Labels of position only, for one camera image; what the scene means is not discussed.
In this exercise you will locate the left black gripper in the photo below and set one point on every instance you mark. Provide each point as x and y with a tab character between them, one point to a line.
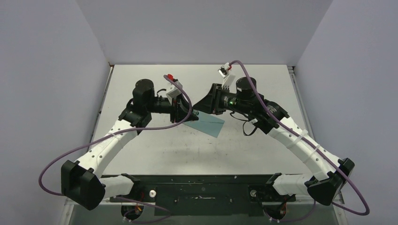
179	108

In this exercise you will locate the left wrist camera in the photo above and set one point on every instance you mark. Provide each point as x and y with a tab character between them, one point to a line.
172	92

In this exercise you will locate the teal envelope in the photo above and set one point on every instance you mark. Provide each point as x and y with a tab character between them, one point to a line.
207	124

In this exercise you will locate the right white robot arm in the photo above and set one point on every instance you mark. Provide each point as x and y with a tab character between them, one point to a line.
327	171

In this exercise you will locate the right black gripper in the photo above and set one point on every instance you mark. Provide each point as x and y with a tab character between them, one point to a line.
209	103

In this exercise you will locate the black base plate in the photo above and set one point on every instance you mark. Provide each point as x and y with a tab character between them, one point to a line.
208	195

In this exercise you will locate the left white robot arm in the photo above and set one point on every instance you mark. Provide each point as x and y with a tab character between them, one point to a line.
82	180

